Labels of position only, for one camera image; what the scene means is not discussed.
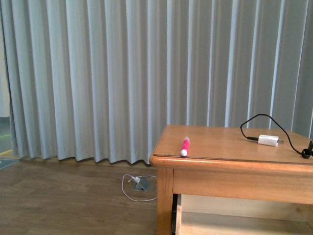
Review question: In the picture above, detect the wooden drawer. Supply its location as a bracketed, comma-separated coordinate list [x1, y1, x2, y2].
[173, 195, 313, 235]

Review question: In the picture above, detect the white floor plug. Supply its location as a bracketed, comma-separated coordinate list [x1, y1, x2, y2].
[128, 177, 140, 184]

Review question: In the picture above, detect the white floor cable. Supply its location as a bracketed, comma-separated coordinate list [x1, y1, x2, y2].
[121, 174, 157, 202]

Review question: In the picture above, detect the light blue curtain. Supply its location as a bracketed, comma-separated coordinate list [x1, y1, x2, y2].
[0, 0, 313, 163]

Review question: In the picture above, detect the wooden nightstand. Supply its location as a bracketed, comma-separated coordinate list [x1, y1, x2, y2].
[150, 125, 313, 235]

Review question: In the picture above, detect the black charger cable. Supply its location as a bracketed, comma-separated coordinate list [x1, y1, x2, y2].
[240, 114, 313, 159]

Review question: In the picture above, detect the grey floor socket box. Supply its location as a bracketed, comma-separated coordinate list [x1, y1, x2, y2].
[133, 177, 150, 191]

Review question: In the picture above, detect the green floor mat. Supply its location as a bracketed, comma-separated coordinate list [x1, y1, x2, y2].
[0, 159, 19, 169]

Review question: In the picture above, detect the white charger adapter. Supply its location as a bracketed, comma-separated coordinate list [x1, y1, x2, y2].
[258, 135, 284, 147]

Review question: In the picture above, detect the pink marker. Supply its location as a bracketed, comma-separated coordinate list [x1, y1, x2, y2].
[180, 137, 190, 157]

